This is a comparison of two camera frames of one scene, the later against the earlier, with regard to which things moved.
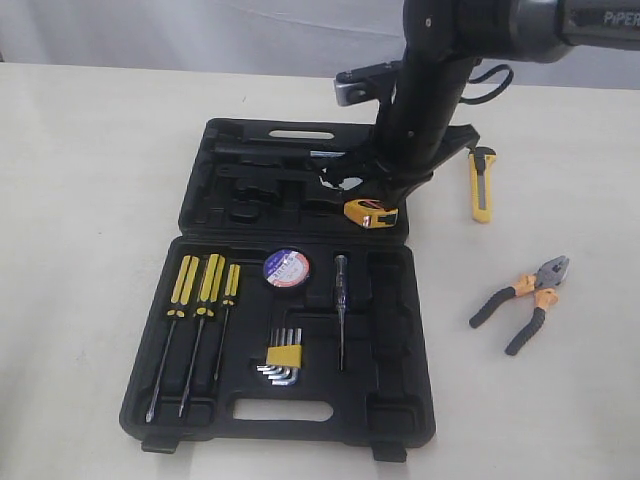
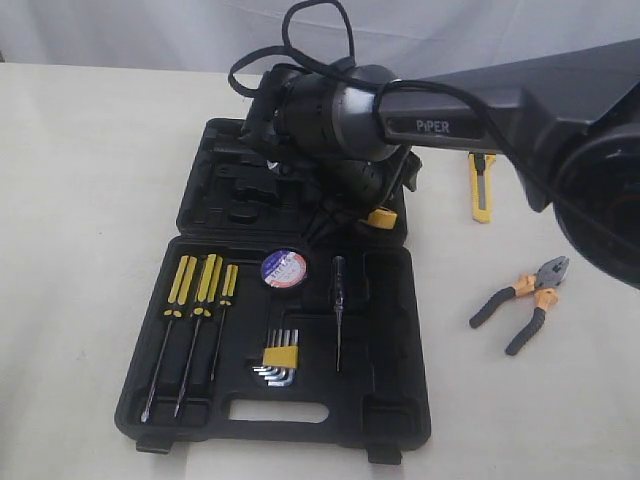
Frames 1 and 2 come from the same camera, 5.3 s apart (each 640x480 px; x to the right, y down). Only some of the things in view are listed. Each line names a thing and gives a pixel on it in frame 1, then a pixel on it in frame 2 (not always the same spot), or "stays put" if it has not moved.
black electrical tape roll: (286, 268) stays put
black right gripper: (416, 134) -> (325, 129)
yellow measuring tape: (370, 213) stays put
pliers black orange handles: (543, 283) stays put
